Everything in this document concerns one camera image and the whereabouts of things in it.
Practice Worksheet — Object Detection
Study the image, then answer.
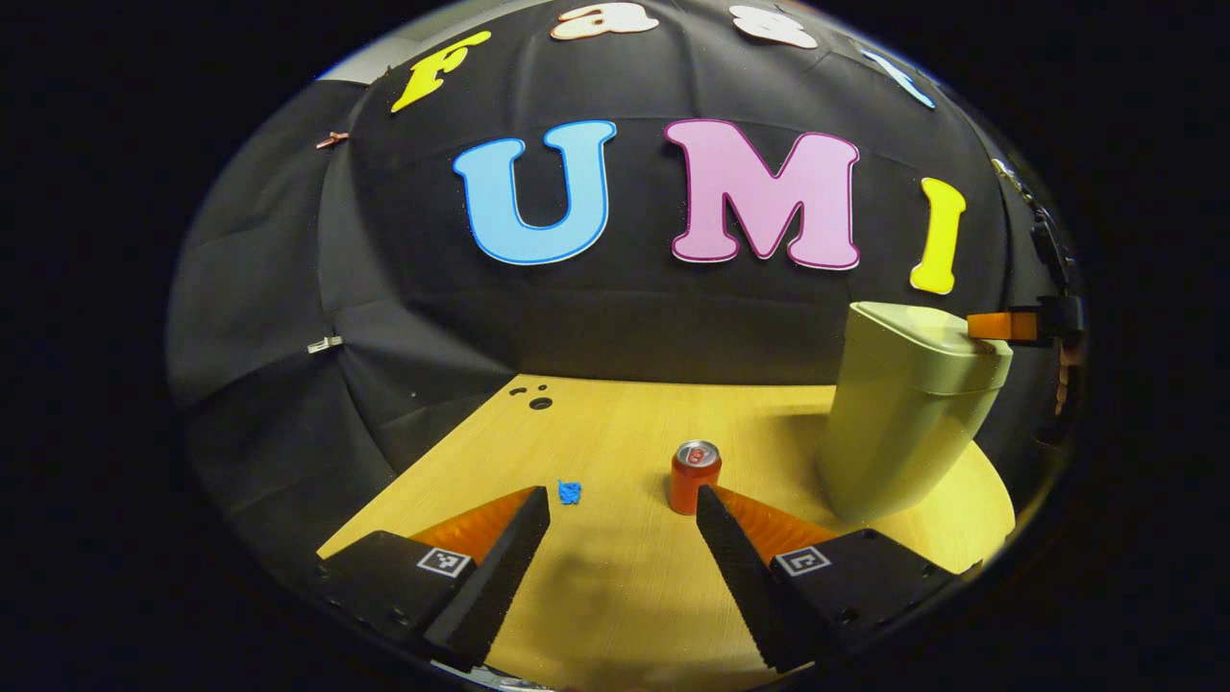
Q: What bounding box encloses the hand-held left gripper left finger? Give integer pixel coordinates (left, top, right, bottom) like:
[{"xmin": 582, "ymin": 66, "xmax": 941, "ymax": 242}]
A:
[{"xmin": 312, "ymin": 485, "xmax": 553, "ymax": 674}]

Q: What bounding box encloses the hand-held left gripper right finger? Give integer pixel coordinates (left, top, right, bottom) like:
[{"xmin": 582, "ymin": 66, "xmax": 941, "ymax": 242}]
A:
[{"xmin": 695, "ymin": 483, "xmax": 964, "ymax": 676}]

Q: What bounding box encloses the red pop can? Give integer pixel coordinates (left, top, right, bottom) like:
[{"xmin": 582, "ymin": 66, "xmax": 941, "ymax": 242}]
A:
[{"xmin": 669, "ymin": 440, "xmax": 724, "ymax": 516}]

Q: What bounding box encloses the cream desktop garbage bin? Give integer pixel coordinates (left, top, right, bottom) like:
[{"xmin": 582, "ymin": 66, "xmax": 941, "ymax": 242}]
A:
[{"xmin": 817, "ymin": 301, "xmax": 1015, "ymax": 525}]

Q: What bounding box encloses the wooden desktop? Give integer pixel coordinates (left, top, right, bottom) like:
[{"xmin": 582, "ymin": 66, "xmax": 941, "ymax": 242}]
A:
[{"xmin": 317, "ymin": 373, "xmax": 1017, "ymax": 692}]

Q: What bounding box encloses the black backdrop cloth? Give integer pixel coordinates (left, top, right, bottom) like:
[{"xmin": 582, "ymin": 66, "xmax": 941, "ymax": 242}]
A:
[{"xmin": 163, "ymin": 0, "xmax": 1087, "ymax": 578}]

